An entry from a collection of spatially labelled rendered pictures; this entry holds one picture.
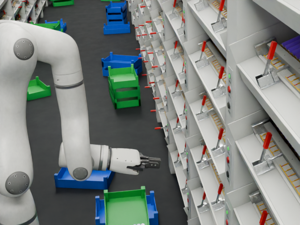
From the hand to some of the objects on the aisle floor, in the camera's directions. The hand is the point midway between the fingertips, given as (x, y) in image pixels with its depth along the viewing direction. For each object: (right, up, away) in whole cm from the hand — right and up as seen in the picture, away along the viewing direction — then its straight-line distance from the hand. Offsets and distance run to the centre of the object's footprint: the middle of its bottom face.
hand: (154, 163), depth 170 cm
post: (+27, -44, +61) cm, 79 cm away
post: (+33, -72, -3) cm, 79 cm away
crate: (-38, -21, +119) cm, 127 cm away
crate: (-12, -36, +69) cm, 79 cm away
